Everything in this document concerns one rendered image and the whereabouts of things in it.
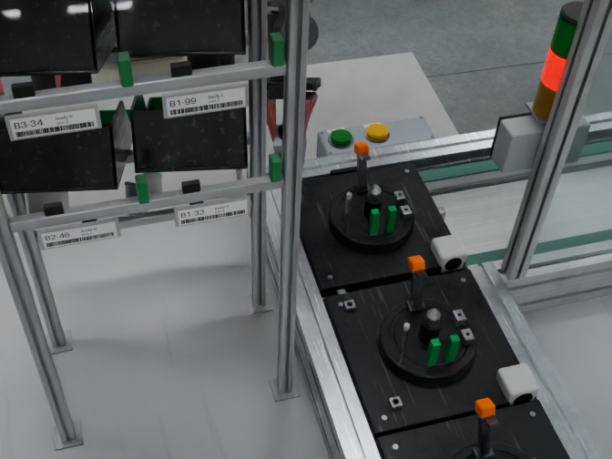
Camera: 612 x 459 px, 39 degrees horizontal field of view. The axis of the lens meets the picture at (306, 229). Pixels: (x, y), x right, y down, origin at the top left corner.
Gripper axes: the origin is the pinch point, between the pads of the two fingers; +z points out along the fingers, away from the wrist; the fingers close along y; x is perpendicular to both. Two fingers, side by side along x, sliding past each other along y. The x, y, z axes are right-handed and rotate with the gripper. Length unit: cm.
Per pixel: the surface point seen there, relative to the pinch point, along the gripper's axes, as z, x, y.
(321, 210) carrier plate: 12.5, 0.4, 5.2
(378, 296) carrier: 21.8, -13.7, 15.7
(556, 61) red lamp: -14.5, -22.1, 38.6
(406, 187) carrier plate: 10.2, 8.2, 19.0
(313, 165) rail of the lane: 7.3, 11.2, 2.5
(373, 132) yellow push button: 2.9, 19.3, 12.5
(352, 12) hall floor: -7, 233, -12
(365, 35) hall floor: 1, 220, -5
